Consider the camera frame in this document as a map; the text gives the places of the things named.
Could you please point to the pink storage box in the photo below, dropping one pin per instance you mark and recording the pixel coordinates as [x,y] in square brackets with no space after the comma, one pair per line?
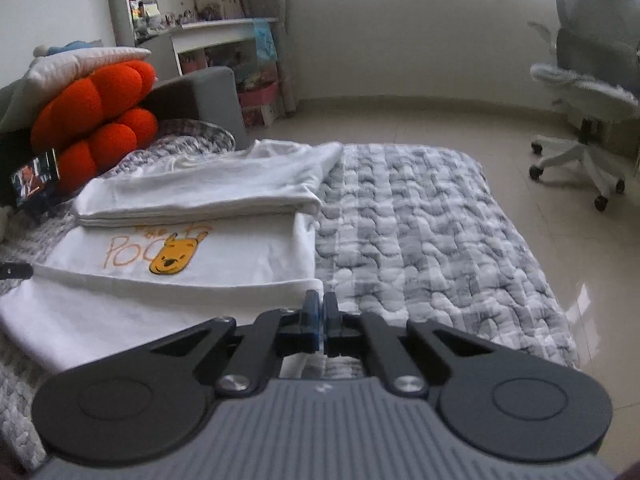
[257,95]

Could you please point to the white shelf desk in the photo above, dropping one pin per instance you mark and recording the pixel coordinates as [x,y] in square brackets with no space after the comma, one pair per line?
[210,30]

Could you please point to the grey checked quilt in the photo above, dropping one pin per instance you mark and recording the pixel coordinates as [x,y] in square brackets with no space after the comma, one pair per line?
[425,240]

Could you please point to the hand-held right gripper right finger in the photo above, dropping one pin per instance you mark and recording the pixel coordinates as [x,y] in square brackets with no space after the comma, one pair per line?
[330,320]

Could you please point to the blue phone stand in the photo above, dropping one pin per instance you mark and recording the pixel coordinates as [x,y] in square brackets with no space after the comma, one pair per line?
[42,210]

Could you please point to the grey office chair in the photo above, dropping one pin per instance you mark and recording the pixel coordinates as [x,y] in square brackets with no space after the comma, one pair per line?
[590,60]

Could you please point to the white printed t-shirt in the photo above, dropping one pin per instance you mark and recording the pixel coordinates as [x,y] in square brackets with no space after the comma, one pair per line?
[240,260]

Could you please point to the orange knot cushion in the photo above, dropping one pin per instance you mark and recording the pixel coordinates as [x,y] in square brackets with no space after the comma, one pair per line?
[95,120]

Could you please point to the blue hanging cloth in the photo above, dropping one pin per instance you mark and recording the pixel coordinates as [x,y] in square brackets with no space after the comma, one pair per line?
[265,42]

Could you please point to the smartphone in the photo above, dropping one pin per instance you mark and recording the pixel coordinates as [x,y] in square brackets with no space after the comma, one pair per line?
[35,177]

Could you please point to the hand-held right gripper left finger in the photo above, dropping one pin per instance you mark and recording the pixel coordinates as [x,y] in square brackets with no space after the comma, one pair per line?
[314,320]

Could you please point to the blue plush toy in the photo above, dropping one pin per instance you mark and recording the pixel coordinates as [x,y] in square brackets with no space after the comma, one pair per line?
[70,47]

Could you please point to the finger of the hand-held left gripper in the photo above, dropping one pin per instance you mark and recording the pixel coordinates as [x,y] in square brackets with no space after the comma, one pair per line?
[15,271]

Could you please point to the grey sofa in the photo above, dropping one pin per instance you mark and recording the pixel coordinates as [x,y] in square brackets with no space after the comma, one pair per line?
[200,95]

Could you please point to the beige pillow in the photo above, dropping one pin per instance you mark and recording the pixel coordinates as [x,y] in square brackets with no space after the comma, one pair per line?
[75,67]

